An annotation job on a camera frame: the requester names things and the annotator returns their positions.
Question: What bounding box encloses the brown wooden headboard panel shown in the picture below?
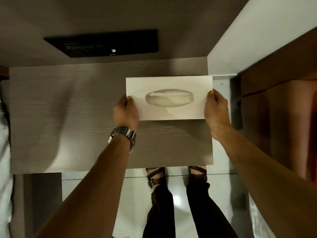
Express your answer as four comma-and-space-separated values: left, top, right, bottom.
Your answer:
238, 27, 317, 186

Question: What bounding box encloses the person's right leg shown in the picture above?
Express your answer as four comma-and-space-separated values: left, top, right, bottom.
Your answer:
186, 181, 239, 238

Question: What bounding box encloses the person's right forearm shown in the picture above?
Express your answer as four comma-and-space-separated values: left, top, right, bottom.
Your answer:
211, 124, 317, 238

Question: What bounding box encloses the person's right hand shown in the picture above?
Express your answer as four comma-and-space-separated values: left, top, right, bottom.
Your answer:
204, 89, 233, 142

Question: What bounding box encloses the brown strap sandal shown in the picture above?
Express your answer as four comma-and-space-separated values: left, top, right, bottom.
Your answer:
145, 167, 166, 189
187, 165, 208, 183

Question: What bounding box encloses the white bed sheet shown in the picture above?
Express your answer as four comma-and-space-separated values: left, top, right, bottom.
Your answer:
0, 80, 14, 238

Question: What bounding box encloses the silver metal wristwatch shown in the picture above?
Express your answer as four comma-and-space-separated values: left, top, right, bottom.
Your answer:
108, 126, 137, 154

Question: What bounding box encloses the white bed linen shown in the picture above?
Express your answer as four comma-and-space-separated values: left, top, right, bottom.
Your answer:
248, 193, 277, 238

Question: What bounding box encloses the brown right strap sandal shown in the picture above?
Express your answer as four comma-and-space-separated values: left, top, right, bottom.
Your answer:
187, 165, 208, 183

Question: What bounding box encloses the person's left leg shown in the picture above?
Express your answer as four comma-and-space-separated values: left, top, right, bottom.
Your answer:
142, 184, 177, 238

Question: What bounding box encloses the brown left strap sandal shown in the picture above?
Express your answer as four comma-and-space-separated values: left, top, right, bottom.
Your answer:
145, 167, 166, 189

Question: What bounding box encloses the white tissue box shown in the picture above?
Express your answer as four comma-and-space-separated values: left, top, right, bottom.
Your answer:
126, 75, 213, 121

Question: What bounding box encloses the person's left forearm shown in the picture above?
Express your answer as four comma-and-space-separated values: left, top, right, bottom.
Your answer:
33, 134, 132, 238

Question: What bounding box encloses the person's left hand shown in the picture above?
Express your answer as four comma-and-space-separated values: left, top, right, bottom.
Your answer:
113, 95, 140, 133

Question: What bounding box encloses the black wall socket panel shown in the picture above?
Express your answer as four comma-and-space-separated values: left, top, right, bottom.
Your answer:
44, 29, 159, 58

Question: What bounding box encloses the person's leg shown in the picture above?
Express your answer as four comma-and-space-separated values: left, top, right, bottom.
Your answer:
142, 184, 177, 238
186, 181, 239, 238

